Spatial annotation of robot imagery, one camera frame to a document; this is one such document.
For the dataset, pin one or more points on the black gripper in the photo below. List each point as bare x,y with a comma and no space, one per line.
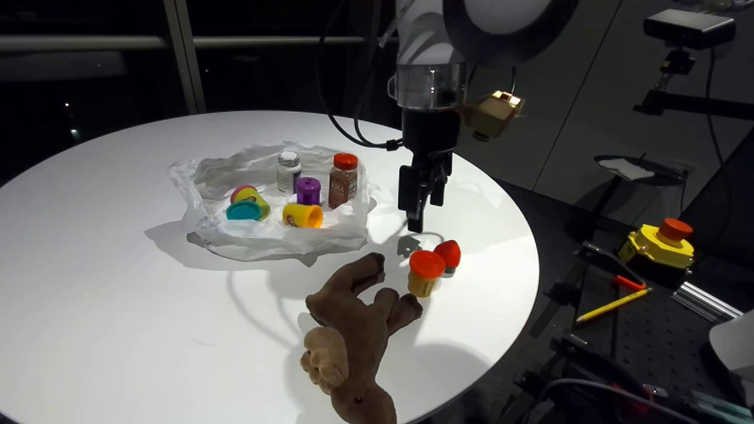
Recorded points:
429,138

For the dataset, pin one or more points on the brown bottle orange cap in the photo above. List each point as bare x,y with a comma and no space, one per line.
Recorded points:
343,179

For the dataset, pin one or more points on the purple play-doh can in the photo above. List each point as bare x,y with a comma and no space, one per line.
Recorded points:
308,191

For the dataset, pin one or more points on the yellow play-doh can orange lid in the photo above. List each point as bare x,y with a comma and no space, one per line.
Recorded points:
302,216

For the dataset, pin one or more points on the white plastic bag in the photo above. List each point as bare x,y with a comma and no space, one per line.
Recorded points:
206,185

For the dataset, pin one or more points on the brown plush toy dog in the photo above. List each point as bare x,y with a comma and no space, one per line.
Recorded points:
348,345

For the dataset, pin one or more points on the play-doh can teal lid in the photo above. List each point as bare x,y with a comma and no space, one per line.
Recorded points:
244,211

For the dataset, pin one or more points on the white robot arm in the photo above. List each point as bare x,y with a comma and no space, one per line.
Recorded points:
438,44

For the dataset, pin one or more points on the yellow pencil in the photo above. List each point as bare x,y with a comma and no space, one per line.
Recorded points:
613,304

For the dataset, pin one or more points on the yellow emergency stop button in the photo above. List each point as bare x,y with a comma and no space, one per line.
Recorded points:
665,244

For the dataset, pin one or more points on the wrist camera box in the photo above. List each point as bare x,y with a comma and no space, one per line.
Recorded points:
493,115

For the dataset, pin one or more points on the black camera on stand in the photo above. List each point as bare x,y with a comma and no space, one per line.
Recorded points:
685,31

